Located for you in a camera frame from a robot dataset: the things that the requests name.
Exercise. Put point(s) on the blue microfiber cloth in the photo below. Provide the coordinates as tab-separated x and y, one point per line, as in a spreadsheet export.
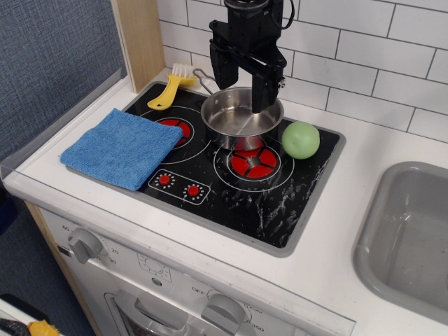
122	150

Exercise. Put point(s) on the green toy pear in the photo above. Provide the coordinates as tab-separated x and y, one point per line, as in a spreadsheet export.
300	140

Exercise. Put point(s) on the yellow dish brush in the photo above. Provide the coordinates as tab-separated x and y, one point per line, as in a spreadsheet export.
181	75

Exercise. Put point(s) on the yellow black object bottom left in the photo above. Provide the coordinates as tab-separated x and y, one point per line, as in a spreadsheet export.
34	328

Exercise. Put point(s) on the wooden side post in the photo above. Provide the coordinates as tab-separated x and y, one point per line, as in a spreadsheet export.
141	40

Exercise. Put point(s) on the small steel pan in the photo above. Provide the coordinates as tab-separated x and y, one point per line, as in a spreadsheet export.
230	121

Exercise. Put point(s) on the black toy stove top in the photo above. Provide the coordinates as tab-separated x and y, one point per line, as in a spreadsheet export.
262	198

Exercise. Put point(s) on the grey left oven knob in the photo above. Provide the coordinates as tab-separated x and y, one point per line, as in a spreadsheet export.
84	245

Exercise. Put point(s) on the grey right oven knob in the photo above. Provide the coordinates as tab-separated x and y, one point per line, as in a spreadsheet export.
224	313

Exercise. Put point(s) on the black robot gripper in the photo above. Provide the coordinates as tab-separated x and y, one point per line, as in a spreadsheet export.
248	41

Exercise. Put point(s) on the white toy oven front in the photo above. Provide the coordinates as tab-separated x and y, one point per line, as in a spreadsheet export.
129	293

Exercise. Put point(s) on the grey oven knob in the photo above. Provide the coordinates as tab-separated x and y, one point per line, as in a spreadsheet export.
224	313
84	245

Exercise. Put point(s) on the grey sink basin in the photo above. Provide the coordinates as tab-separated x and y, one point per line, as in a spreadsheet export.
401	254

